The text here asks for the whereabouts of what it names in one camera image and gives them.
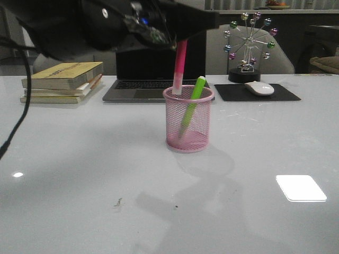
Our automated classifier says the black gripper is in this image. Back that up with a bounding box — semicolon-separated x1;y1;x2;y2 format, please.
1;1;219;60

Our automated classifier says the pink highlighter pen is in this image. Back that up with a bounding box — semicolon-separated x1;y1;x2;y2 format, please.
172;40;188;95

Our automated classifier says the green highlighter pen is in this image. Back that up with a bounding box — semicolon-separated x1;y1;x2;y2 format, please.
178;76;206;139

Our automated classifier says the pink mesh pen holder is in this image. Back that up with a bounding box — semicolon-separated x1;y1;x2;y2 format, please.
163;85;215;153

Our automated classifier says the top yellow book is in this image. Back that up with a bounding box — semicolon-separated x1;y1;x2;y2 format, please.
31;61;104;89

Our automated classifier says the yellow book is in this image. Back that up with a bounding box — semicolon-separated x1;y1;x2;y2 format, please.
30;81;101;104
31;61;104;89

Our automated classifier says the middle cream book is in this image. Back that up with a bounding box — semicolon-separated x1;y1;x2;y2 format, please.
31;74;102;97

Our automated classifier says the bottom yellow book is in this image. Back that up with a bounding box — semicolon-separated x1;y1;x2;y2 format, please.
30;81;101;104

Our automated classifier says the grey laptop computer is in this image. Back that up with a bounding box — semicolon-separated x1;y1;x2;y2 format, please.
102;32;207;103

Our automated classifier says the right grey armchair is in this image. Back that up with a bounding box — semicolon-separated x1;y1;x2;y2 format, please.
206;24;295;75

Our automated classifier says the black mouse pad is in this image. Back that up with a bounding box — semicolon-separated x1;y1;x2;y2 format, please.
215;84;301;102

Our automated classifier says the ferris wheel desk ornament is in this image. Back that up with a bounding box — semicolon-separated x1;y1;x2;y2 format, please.
223;11;278;83

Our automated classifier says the white computer mouse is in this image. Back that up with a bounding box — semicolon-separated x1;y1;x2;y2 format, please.
244;81;274;96

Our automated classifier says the fruit bowl on counter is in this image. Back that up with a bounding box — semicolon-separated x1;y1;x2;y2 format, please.
265;0;290;10

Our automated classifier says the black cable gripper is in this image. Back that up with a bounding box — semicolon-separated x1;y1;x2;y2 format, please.
0;35;33;161

